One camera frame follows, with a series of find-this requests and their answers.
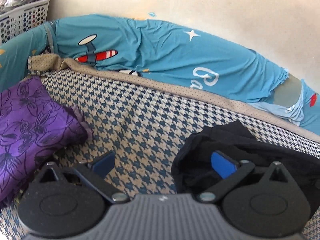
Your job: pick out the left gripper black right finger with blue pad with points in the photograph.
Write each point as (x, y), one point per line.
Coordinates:
(232, 173)

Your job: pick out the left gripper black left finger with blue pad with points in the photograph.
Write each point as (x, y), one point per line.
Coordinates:
(93, 176)

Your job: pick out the black t-shirt red lettering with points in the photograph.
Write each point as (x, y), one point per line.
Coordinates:
(192, 169)

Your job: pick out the houndstooth blue beige bed sheet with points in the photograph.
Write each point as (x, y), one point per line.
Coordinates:
(145, 123)

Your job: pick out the purple floral garment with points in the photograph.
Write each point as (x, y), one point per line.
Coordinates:
(33, 127)

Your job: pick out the blue cartoon print bedding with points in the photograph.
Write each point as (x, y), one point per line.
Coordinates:
(168, 53)

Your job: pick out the white perforated laundry basket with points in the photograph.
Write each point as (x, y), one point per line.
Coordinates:
(23, 18)

